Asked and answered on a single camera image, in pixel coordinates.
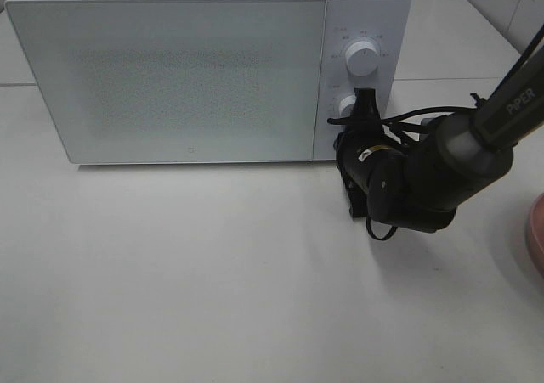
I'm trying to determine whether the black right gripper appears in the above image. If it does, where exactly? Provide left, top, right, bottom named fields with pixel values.
left=333, top=87, right=403, bottom=218

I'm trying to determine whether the pink round plate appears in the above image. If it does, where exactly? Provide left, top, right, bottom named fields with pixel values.
left=524, top=194, right=544, bottom=278

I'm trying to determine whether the white microwave door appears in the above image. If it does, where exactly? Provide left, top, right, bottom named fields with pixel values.
left=8, top=0, right=325, bottom=165

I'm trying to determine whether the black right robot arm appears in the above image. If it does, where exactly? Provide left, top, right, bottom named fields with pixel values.
left=328, top=50, right=543, bottom=240

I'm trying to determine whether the lower white timer knob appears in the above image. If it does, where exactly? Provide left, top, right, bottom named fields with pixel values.
left=337, top=95, right=356, bottom=118

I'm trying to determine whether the upper white power knob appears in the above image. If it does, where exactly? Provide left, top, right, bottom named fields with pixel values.
left=344, top=38, right=380, bottom=77

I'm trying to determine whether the white microwave oven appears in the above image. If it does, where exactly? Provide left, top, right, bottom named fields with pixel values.
left=3, top=0, right=413, bottom=166

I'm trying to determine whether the black camera cable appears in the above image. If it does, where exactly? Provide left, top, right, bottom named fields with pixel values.
left=326, top=30, right=544, bottom=242

